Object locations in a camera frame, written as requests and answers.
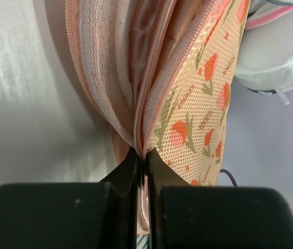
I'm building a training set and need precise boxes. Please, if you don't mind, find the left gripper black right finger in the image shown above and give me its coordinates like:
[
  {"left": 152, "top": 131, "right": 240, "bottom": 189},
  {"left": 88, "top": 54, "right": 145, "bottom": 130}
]
[{"left": 146, "top": 150, "right": 293, "bottom": 248}]

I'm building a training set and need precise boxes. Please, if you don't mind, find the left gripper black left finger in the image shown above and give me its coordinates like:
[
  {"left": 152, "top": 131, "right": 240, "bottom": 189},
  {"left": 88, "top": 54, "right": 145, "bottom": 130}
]
[{"left": 0, "top": 149, "right": 138, "bottom": 248}]

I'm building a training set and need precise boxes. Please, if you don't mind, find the white mesh bag blue strap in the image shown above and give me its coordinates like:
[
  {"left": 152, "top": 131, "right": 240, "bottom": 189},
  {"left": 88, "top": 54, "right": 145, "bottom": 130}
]
[{"left": 233, "top": 0, "right": 293, "bottom": 106}]

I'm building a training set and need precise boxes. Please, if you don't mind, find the white mesh bag pink trim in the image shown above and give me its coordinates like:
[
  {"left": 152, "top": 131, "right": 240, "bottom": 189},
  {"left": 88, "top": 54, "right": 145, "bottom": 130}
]
[{"left": 245, "top": 0, "right": 293, "bottom": 30}]

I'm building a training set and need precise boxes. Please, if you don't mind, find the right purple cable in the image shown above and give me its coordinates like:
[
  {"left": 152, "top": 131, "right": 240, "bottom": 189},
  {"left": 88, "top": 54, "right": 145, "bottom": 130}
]
[{"left": 219, "top": 168, "right": 239, "bottom": 187}]

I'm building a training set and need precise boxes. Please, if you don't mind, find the peach floral laundry bag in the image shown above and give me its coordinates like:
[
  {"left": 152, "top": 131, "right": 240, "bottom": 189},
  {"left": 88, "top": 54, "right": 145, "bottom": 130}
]
[{"left": 65, "top": 1, "right": 250, "bottom": 186}]

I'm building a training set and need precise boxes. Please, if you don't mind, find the pink satin lace bra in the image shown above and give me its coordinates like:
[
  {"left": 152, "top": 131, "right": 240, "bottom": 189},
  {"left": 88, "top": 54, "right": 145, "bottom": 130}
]
[{"left": 79, "top": 1, "right": 201, "bottom": 148}]

